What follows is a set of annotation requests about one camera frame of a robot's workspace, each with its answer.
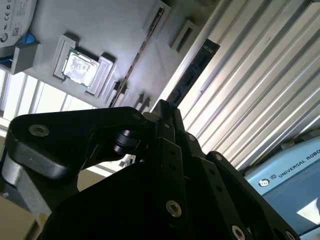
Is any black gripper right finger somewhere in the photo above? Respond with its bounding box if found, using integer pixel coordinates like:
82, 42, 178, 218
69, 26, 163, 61
172, 106, 301, 240

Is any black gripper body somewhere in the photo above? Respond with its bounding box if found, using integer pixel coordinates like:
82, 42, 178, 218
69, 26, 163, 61
41, 159, 227, 240

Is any blue RAM stick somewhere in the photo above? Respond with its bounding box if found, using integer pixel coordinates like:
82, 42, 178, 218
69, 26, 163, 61
171, 38, 221, 107

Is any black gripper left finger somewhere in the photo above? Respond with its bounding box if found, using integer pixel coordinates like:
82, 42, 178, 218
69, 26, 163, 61
7, 99, 189, 231

